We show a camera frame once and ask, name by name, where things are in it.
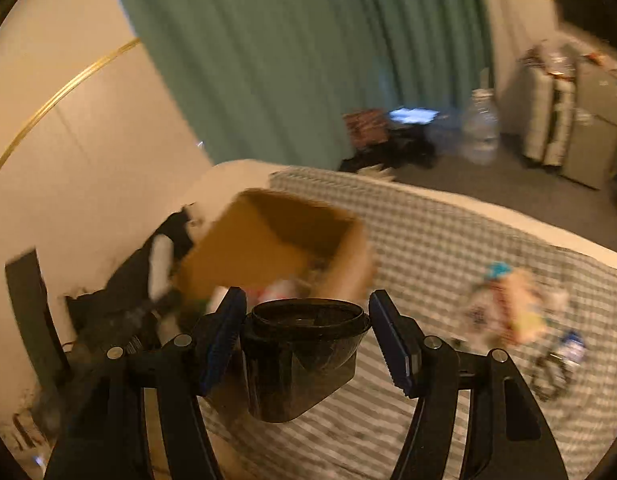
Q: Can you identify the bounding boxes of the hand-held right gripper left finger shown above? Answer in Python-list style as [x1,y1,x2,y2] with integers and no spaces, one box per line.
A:
[43,286,248,480]

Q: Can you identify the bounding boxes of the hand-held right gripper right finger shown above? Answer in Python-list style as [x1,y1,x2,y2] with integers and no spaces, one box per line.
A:
[368,289,569,480]

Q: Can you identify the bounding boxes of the black plastic container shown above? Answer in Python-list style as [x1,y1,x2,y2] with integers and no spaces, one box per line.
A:
[238,299,373,423]

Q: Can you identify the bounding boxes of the brown cardboard box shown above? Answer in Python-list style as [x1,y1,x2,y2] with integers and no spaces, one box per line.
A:
[171,188,379,311]

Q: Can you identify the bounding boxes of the black panel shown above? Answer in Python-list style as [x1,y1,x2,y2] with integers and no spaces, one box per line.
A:
[5,247,69,391]

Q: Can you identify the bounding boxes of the grey checked bed sheet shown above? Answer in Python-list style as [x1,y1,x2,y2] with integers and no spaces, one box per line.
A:
[198,167,617,480]

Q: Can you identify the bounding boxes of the red and white medicine box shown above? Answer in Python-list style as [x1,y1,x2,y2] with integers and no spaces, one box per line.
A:
[493,267,549,346]

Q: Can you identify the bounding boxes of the black scissors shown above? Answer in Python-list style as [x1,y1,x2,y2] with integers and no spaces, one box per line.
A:
[531,352,576,401]

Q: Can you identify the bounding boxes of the dark cloth pile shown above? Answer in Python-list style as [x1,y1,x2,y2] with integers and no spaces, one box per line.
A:
[338,125,439,173]

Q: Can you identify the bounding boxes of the patterned brown box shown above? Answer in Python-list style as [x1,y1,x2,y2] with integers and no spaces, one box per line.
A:
[343,109,389,148]

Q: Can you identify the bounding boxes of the laptop with lit screen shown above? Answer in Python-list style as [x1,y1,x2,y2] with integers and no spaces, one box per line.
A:
[388,106,439,126]

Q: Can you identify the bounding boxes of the large clear water bottle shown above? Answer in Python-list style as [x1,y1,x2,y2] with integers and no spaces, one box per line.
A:
[461,89,501,166]

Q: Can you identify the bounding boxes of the white suitcase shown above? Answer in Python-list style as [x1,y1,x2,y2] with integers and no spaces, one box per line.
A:
[521,62,576,168]

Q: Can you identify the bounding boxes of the green curtain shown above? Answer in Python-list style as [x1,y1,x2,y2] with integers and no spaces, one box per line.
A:
[106,0,494,171]

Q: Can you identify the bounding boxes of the grey mini fridge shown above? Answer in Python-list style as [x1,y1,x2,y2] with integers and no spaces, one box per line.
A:
[561,47,617,191]

